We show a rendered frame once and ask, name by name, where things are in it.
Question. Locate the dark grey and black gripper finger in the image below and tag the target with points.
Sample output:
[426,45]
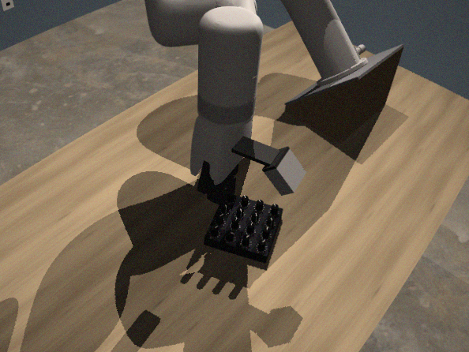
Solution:
[230,182]
[215,193]

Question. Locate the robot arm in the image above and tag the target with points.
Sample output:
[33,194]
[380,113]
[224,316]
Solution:
[229,38]

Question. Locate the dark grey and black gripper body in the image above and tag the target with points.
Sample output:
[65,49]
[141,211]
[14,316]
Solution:
[213,142]

